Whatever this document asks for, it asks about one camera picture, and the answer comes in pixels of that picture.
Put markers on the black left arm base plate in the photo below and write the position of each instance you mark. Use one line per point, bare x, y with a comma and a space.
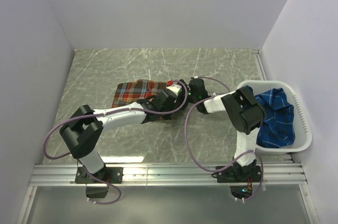
112, 175

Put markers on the blue plaid shirt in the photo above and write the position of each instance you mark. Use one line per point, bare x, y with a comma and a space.
277, 129

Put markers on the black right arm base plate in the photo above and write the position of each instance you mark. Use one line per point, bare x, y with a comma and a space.
229, 176

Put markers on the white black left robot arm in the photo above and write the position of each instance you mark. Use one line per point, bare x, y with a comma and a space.
81, 135

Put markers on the white plastic laundry basket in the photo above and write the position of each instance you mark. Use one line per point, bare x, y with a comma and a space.
302, 130

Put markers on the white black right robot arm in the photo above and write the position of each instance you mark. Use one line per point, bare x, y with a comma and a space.
246, 115

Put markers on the red plaid long sleeve shirt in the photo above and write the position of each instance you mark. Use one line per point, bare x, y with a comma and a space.
129, 92

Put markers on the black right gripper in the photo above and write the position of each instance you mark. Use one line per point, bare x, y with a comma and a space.
189, 89

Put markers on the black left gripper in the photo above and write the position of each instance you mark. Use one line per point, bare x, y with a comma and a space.
167, 117

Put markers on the aluminium mounting rail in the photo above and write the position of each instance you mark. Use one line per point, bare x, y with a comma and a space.
177, 174

